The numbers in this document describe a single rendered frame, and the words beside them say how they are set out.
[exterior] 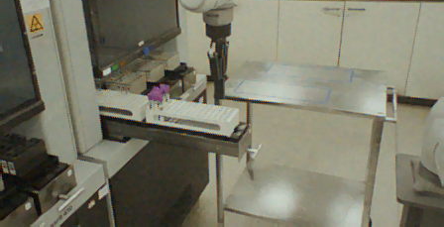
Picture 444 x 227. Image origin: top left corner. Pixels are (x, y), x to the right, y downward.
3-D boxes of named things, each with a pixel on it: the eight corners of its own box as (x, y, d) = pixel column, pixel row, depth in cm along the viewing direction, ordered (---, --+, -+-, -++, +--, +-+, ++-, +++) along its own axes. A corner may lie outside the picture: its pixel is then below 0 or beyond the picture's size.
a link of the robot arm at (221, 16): (196, 5, 112) (197, 26, 114) (227, 6, 108) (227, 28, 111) (208, -1, 119) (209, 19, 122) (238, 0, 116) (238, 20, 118)
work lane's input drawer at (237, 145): (62, 130, 150) (57, 108, 146) (85, 114, 161) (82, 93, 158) (252, 167, 122) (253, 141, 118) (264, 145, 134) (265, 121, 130)
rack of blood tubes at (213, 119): (146, 125, 135) (144, 109, 133) (160, 113, 144) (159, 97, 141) (229, 140, 124) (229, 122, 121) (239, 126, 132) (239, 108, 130)
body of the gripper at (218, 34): (211, 18, 121) (212, 49, 125) (200, 25, 114) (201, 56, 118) (235, 20, 118) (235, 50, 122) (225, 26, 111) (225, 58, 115)
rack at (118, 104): (70, 112, 147) (67, 97, 145) (87, 102, 156) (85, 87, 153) (141, 124, 136) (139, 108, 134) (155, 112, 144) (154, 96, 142)
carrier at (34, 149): (43, 156, 116) (39, 138, 114) (49, 158, 116) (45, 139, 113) (11, 178, 107) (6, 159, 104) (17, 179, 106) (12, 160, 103)
